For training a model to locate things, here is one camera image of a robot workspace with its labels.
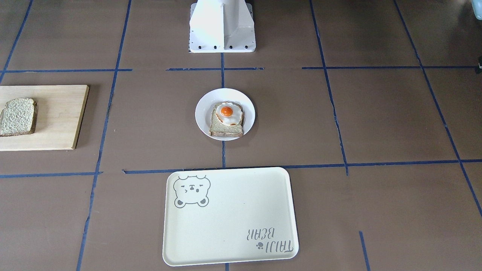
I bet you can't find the brown bread slice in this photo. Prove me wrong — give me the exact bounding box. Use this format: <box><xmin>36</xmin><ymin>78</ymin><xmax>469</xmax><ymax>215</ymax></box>
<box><xmin>0</xmin><ymin>98</ymin><xmax>38</xmax><ymax>137</ymax></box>

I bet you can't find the bread slice under egg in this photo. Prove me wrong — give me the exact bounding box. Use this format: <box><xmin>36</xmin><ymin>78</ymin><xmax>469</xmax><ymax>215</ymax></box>
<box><xmin>209</xmin><ymin>102</ymin><xmax>244</xmax><ymax>138</ymax></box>

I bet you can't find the fried egg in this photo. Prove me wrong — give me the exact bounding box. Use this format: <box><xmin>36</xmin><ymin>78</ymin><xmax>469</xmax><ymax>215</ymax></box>
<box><xmin>215</xmin><ymin>102</ymin><xmax>243</xmax><ymax>126</ymax></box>

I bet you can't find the cream bear serving tray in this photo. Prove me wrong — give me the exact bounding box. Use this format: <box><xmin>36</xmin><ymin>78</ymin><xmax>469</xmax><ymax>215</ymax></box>
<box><xmin>162</xmin><ymin>167</ymin><xmax>299</xmax><ymax>266</ymax></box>

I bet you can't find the wooden cutting board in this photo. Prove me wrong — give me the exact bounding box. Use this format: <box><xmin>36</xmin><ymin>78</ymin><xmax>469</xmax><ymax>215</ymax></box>
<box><xmin>0</xmin><ymin>85</ymin><xmax>89</xmax><ymax>151</ymax></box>

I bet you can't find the white camera stand post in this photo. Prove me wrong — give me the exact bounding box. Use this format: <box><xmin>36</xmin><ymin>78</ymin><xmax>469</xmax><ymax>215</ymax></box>
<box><xmin>188</xmin><ymin>0</ymin><xmax>256</xmax><ymax>53</ymax></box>

